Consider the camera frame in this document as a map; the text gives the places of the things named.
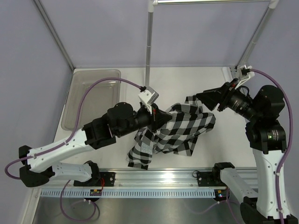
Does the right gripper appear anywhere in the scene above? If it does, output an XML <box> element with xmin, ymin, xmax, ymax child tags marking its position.
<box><xmin>196</xmin><ymin>78</ymin><xmax>261</xmax><ymax>122</ymax></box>

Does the black white checked shirt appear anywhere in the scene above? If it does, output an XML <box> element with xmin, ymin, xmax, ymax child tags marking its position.
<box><xmin>126</xmin><ymin>95</ymin><xmax>216</xmax><ymax>170</ymax></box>

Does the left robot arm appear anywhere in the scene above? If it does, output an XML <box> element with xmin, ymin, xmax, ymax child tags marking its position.
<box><xmin>19</xmin><ymin>102</ymin><xmax>172</xmax><ymax>188</ymax></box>

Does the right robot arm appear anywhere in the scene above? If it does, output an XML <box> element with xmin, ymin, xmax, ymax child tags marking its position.
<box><xmin>196</xmin><ymin>80</ymin><xmax>299</xmax><ymax>224</ymax></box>

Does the grey translucent plastic bin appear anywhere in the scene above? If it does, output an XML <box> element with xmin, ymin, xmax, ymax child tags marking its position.
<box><xmin>61</xmin><ymin>69</ymin><xmax>121</xmax><ymax>131</ymax></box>

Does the metal clothes rack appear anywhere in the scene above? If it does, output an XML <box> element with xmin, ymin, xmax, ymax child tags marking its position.
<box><xmin>145</xmin><ymin>0</ymin><xmax>279</xmax><ymax>85</ymax></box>

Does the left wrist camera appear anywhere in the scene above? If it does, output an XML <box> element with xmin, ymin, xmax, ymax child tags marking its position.
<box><xmin>138</xmin><ymin>86</ymin><xmax>159</xmax><ymax>114</ymax></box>

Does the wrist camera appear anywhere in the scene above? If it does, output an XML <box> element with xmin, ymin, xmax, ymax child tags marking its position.
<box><xmin>235</xmin><ymin>65</ymin><xmax>255</xmax><ymax>89</ymax></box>
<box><xmin>138</xmin><ymin>86</ymin><xmax>159</xmax><ymax>114</ymax></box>

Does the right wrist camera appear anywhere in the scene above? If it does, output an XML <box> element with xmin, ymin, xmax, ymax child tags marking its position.
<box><xmin>235</xmin><ymin>65</ymin><xmax>255</xmax><ymax>89</ymax></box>

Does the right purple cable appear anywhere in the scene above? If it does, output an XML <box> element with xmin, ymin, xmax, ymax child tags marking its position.
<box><xmin>249</xmin><ymin>69</ymin><xmax>293</xmax><ymax>224</ymax></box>

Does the perforated cable duct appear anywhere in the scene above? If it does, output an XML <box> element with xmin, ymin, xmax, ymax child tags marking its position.
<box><xmin>41</xmin><ymin>189</ymin><xmax>216</xmax><ymax>198</ymax></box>

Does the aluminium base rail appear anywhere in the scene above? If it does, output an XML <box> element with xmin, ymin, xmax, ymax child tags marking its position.
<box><xmin>29</xmin><ymin>168</ymin><xmax>285</xmax><ymax>189</ymax></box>

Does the aluminium corner frame post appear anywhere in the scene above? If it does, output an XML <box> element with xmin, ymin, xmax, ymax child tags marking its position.
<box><xmin>32</xmin><ymin>0</ymin><xmax>76</xmax><ymax>72</ymax></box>

